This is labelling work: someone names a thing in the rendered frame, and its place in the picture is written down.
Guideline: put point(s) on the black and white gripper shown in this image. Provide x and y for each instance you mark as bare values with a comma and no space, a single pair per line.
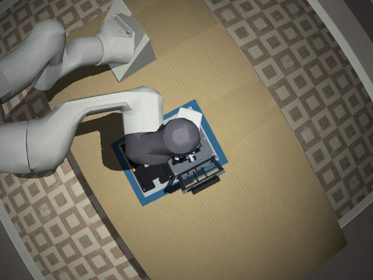
191,158

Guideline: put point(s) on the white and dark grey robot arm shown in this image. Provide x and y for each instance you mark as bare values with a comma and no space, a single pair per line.
42,60

